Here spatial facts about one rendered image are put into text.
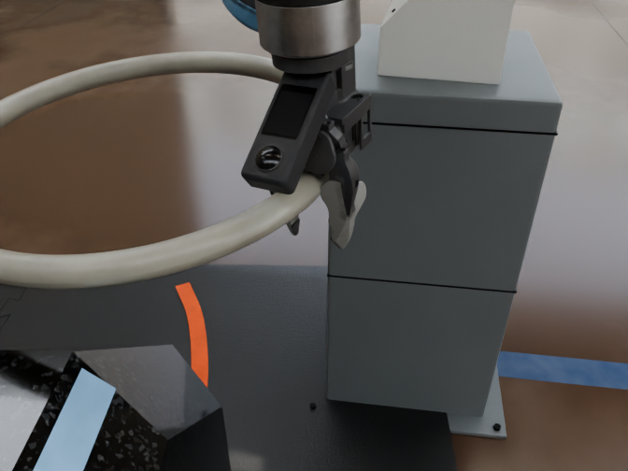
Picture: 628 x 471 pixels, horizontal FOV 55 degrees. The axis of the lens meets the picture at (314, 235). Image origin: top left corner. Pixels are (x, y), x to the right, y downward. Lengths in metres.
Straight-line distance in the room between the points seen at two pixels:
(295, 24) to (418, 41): 0.64
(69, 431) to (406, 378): 1.06
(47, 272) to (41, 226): 1.86
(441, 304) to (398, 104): 0.47
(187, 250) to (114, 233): 1.76
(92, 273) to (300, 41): 0.26
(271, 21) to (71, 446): 0.39
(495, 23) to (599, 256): 1.31
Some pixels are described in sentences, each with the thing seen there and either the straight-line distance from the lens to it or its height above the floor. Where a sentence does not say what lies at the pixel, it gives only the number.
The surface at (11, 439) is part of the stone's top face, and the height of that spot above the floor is 0.85.
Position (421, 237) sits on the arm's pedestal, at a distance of 1.25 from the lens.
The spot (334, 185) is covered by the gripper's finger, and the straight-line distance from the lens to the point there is 0.59.
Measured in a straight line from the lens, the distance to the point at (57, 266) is 0.56.
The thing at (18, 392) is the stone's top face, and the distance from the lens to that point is 0.60.
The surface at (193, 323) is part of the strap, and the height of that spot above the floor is 0.02.
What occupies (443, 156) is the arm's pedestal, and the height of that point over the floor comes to 0.73.
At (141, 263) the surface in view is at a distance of 0.54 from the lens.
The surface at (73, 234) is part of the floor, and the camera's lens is 2.34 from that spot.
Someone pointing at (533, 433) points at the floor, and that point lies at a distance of 1.66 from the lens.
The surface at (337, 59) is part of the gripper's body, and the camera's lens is 0.55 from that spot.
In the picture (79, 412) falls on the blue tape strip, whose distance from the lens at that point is 0.59.
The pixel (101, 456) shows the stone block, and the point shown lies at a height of 0.80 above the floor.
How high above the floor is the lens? 1.27
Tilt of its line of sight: 36 degrees down
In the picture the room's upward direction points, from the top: straight up
